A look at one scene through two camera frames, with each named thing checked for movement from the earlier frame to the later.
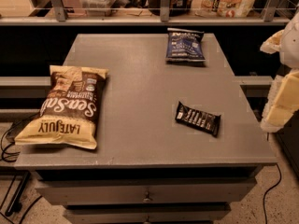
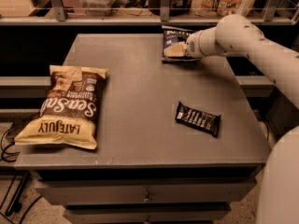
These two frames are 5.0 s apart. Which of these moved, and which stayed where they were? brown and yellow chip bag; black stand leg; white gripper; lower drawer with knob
Moved: white gripper
Stayed: brown and yellow chip bag; black stand leg; lower drawer with knob
